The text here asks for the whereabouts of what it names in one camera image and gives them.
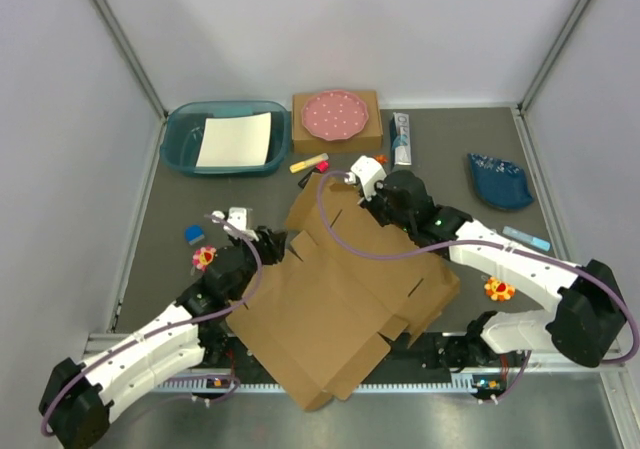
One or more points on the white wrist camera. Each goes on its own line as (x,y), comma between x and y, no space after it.
(366,172)
(237,223)

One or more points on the pink plush flower toy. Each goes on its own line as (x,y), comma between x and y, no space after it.
(203,257)

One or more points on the orange plush flower toy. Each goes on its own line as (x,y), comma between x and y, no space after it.
(498,291)

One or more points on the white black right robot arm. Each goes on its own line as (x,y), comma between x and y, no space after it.
(581,311)

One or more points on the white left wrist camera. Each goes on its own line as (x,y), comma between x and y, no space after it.
(237,223)

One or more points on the grey slotted cable duct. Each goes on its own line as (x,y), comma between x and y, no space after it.
(460,383)

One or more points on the blue eraser block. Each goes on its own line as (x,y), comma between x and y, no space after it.
(194,234)

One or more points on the yellow highlighter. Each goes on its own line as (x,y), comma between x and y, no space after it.
(308,163)

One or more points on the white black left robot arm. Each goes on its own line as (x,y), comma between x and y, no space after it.
(82,399)

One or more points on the white paper sheet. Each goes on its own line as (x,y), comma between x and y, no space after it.
(235,142)

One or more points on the pink dotted plate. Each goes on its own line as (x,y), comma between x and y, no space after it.
(334,115)

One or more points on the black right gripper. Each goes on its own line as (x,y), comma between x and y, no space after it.
(371,206)

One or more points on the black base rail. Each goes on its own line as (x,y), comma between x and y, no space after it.
(432,358)

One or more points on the teal plastic bin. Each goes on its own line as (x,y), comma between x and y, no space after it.
(185,126)

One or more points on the black pink highlighter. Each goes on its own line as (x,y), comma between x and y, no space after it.
(320,168)

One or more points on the white blue toothpaste box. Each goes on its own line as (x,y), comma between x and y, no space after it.
(400,135)

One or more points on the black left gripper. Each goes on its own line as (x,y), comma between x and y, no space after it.
(274,251)

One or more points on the light blue pen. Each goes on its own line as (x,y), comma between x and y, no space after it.
(525,238)

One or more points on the closed brown cardboard box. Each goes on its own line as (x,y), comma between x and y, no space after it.
(370,139)

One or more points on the brown cardboard box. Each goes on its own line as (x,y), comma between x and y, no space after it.
(370,139)
(324,317)

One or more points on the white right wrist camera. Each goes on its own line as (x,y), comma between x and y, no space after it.
(366,172)

